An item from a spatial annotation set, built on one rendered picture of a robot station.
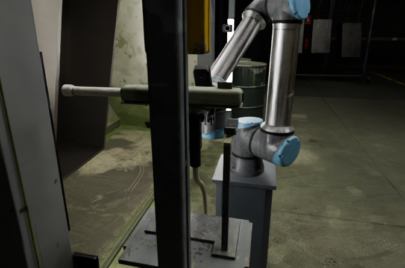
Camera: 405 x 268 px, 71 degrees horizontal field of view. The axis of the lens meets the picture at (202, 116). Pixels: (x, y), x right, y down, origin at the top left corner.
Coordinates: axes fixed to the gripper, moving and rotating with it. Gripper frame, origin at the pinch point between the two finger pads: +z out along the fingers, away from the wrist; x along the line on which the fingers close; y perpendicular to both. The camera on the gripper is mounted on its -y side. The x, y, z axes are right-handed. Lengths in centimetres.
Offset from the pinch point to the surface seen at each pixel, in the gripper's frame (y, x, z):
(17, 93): -2.9, 46.6, 4.3
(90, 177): 111, 134, -140
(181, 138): 0.0, -3.4, 20.0
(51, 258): 52, 47, 4
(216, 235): 35.1, -6.7, 1.9
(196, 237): 35.1, -1.6, 4.0
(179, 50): -15.5, -3.4, 20.0
